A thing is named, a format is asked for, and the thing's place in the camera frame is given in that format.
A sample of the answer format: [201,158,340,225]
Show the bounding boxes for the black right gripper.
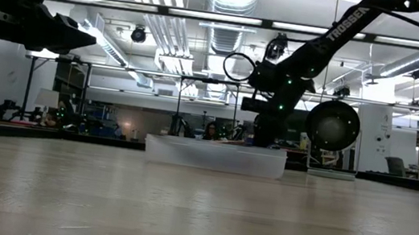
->
[248,77,317,154]

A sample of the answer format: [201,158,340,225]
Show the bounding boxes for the clear hinged plastic supply box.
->
[142,131,290,182]

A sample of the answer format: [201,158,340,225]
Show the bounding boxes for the black monitor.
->
[283,108,312,144]

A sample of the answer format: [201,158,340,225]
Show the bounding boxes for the person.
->
[201,119,221,142]

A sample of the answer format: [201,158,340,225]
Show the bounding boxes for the white lampshade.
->
[33,87,61,110]

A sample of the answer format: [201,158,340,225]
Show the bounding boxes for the white cylindrical desk lamp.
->
[298,96,366,183]

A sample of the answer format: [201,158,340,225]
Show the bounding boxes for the black background rack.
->
[18,53,92,131]

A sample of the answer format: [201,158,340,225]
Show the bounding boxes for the white column with controls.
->
[350,101,397,175]

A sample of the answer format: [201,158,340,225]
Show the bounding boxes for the grey armchair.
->
[382,155,409,178]

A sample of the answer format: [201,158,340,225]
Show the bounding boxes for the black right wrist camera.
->
[240,96,274,117]

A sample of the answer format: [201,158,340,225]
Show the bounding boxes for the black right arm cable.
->
[220,49,260,85]

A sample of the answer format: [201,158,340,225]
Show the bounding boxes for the black background frame stand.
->
[170,73,242,144]

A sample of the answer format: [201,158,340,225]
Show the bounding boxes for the black overhead frame beam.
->
[44,0,419,50]

